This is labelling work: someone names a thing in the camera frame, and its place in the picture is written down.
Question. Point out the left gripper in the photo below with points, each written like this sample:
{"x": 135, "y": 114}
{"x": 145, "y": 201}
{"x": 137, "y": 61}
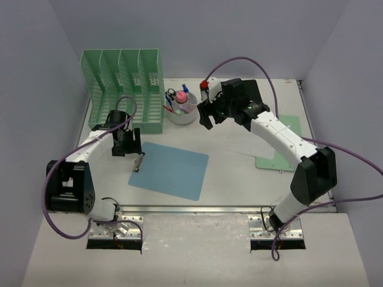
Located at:
{"x": 128, "y": 146}

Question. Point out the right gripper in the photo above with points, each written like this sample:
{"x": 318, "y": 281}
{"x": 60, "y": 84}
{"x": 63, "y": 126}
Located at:
{"x": 210, "y": 108}

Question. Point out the purple highlighter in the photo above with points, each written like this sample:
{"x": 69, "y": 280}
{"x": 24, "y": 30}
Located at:
{"x": 185, "y": 109}

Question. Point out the white clipboard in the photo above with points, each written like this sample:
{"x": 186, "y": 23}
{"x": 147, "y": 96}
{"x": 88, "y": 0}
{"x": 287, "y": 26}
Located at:
{"x": 244, "y": 142}

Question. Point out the red pen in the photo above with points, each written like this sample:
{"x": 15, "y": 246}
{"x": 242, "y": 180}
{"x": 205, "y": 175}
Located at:
{"x": 168, "y": 109}

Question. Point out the blue clipboard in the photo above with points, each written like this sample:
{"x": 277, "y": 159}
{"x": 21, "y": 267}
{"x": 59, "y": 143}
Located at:
{"x": 172, "y": 171}

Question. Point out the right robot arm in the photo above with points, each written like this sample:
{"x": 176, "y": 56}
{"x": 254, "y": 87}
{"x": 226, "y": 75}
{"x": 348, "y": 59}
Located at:
{"x": 314, "y": 168}

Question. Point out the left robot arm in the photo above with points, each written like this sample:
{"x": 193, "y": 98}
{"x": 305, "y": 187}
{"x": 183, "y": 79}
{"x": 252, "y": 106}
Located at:
{"x": 70, "y": 187}

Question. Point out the white round desk organizer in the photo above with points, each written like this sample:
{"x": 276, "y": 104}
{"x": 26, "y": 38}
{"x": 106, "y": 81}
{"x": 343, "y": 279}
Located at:
{"x": 186, "y": 118}

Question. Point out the black clipboard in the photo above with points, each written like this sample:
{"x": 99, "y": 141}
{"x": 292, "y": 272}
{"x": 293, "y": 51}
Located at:
{"x": 238, "y": 89}

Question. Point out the green mesh file organizer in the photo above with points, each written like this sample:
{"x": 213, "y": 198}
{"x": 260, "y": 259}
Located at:
{"x": 130, "y": 80}

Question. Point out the green clipboard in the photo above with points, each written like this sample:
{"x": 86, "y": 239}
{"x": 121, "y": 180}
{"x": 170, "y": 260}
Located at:
{"x": 281, "y": 138}

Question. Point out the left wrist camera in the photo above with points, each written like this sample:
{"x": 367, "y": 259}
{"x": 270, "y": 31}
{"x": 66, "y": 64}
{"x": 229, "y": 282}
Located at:
{"x": 122, "y": 134}

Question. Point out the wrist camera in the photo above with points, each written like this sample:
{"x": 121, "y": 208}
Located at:
{"x": 210, "y": 89}
{"x": 122, "y": 134}

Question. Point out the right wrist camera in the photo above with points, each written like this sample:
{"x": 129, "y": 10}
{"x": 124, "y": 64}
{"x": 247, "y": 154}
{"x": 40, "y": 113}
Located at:
{"x": 210, "y": 89}

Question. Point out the black handled scissors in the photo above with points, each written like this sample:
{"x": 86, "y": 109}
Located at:
{"x": 171, "y": 93}

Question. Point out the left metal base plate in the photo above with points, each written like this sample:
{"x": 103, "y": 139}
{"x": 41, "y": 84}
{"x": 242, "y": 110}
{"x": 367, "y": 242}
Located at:
{"x": 128, "y": 227}

